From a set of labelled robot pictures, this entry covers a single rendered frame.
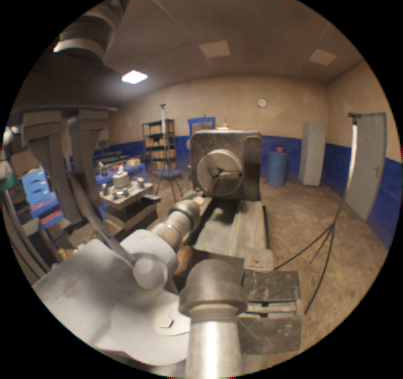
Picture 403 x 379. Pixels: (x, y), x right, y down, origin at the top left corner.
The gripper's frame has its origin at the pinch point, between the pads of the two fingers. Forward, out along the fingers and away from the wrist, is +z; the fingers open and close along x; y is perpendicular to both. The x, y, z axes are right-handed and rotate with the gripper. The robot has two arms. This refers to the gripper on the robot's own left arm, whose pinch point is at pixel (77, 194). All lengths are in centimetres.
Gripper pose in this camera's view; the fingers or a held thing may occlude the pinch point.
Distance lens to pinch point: 15.4
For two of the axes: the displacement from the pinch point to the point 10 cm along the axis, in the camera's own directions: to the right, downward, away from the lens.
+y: 9.8, 0.2, -1.9
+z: 0.4, 9.5, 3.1
